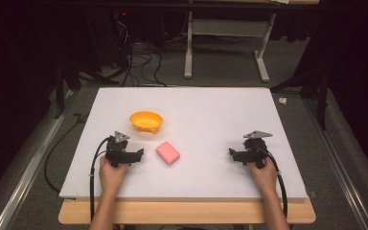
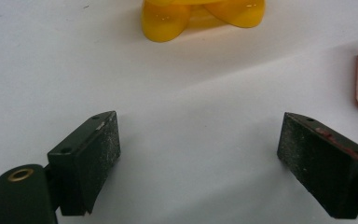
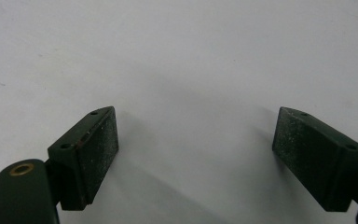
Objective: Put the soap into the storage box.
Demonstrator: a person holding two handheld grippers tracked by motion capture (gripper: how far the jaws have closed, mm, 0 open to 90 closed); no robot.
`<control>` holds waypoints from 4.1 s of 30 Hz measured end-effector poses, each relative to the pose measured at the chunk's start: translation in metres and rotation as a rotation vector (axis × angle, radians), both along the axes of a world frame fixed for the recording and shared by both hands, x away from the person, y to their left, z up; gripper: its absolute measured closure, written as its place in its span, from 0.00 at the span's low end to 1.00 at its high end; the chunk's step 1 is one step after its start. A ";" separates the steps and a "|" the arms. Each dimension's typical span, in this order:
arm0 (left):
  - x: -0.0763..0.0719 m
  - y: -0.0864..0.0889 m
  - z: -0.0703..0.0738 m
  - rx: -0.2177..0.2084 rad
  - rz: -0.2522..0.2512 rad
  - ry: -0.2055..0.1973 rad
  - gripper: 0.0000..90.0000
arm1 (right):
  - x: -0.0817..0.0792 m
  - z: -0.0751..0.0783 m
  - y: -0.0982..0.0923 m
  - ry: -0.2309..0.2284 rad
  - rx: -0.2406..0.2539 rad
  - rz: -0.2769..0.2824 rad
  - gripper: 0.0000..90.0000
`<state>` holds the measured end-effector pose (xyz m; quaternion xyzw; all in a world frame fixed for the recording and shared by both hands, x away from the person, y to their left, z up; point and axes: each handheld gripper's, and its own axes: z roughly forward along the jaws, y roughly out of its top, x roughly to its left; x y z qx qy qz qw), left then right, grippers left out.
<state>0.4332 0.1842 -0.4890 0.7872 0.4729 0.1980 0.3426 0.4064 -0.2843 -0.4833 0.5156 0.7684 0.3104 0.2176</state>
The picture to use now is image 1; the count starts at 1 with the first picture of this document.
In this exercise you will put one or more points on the white foam board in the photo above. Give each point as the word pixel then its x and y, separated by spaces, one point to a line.
pixel 198 127

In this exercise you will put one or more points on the black metal stand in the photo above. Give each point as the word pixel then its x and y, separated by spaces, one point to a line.
pixel 64 80
pixel 316 86

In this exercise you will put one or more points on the person's left hand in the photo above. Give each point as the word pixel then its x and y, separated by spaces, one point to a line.
pixel 111 176

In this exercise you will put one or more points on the crumpled white paper scrap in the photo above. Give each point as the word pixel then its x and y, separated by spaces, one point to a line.
pixel 282 101

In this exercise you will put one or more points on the aluminium floor rail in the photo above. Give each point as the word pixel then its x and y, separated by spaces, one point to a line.
pixel 338 163
pixel 28 169

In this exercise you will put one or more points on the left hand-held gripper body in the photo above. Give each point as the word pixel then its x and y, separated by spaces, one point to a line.
pixel 117 150

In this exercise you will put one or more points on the white metal desk frame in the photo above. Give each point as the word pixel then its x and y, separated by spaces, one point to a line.
pixel 226 28

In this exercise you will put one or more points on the orange plastic bowl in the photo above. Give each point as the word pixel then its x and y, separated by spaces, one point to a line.
pixel 146 121

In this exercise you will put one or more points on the person's right hand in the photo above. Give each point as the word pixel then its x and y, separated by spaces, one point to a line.
pixel 264 177

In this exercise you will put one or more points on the wooden table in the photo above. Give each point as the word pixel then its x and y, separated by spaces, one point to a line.
pixel 185 211

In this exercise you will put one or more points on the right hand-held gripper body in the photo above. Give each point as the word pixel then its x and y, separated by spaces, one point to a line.
pixel 255 150

